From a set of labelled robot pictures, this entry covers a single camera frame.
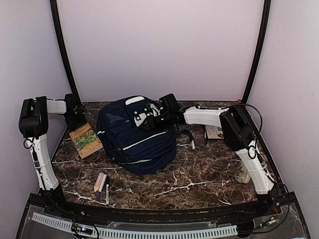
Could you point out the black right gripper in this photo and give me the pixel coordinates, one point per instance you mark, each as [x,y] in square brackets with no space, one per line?
[152,123]

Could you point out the navy blue student backpack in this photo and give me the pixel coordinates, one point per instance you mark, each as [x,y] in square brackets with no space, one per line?
[140,152]

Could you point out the green Storey Treehouse book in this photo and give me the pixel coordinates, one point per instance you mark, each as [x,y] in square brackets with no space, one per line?
[85,140]

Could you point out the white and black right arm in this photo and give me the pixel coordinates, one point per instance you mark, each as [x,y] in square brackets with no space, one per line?
[237,134]

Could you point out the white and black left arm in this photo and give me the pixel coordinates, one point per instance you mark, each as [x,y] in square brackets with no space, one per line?
[33,125]

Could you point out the white marker red cap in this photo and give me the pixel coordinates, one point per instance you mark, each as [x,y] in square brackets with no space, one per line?
[193,145]

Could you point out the white marker blue cap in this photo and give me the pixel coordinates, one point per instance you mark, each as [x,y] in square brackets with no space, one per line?
[205,138]

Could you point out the floral patterned notebook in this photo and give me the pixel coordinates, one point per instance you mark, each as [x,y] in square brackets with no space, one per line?
[214,132]

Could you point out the white marker black cap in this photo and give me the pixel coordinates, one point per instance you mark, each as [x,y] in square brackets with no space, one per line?
[107,195]

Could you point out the white marker purple cap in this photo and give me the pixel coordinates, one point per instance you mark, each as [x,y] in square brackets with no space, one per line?
[101,187]

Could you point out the cream ceramic mug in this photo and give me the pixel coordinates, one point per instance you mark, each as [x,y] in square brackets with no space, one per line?
[242,175]

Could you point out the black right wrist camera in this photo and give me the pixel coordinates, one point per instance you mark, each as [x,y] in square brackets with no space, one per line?
[151,110]

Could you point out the black left corner frame post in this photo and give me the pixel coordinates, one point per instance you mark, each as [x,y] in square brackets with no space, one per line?
[63,50]

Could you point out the black corner frame post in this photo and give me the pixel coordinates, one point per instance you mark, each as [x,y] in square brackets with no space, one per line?
[258,50]
[63,50]

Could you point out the black front table rail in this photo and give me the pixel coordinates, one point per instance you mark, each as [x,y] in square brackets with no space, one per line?
[240,214]

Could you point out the grey slotted cable duct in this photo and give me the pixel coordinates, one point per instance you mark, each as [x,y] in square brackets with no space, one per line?
[117,230]

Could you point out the black right corner frame post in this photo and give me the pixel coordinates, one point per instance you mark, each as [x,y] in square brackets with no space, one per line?
[258,50]

